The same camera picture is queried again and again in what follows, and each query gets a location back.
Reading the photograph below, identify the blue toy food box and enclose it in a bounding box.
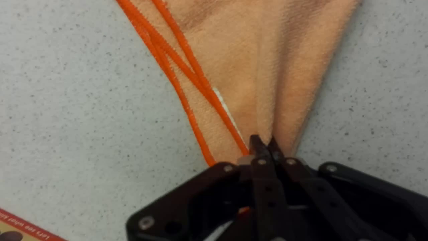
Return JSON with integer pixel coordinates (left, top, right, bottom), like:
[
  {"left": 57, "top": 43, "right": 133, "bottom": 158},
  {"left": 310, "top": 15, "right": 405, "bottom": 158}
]
[{"left": 0, "top": 209, "right": 66, "bottom": 241}]

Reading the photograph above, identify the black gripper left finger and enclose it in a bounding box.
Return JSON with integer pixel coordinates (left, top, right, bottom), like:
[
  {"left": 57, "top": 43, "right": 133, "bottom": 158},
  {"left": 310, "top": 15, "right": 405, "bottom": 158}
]
[{"left": 126, "top": 135, "right": 287, "bottom": 241}]

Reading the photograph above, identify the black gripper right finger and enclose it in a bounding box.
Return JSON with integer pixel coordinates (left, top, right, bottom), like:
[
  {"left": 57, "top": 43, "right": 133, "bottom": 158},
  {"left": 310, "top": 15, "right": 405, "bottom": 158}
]
[{"left": 268, "top": 140, "right": 428, "bottom": 241}]

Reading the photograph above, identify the peach towel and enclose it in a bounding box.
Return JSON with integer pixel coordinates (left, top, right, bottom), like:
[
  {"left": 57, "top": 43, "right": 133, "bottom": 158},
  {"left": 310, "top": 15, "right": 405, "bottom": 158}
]
[{"left": 117, "top": 0, "right": 362, "bottom": 165}]

